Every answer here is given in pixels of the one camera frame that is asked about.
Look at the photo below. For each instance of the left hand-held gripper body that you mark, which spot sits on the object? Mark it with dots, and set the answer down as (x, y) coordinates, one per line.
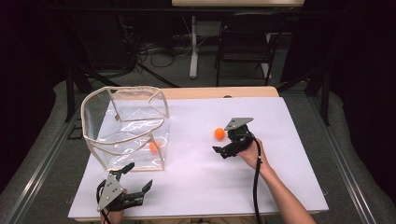
(110, 193)

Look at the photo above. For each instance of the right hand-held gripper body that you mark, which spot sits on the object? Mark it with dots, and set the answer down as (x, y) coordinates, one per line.
(241, 137)

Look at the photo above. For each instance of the plain orange ball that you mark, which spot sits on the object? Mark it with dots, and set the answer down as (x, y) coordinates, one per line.
(219, 133)

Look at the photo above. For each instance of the clear plastic bag beige trim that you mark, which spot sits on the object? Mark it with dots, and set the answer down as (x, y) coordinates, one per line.
(124, 133)

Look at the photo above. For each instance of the orange ball with dark print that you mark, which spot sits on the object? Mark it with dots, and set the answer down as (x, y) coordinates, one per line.
(154, 146)

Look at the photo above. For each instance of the person's right hand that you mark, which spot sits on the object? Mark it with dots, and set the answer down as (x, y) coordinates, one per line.
(253, 157)

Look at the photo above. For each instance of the person's left hand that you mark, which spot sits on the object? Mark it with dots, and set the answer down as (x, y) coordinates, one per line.
(112, 217)

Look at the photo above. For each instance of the white table sheet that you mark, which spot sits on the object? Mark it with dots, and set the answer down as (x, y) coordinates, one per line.
(202, 174)

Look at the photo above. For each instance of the wooden table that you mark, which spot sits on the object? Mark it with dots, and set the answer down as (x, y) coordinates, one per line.
(218, 92)

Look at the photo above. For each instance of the black chair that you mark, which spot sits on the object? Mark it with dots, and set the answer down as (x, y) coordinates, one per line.
(243, 46)

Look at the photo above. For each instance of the black metal stand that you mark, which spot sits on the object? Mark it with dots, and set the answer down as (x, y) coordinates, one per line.
(70, 93)
(325, 99)

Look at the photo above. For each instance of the white desk with white legs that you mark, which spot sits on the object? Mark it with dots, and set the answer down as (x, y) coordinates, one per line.
(194, 46)

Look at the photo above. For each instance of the aluminium floor rail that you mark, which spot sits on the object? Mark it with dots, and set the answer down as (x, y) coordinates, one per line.
(43, 165)
(342, 161)

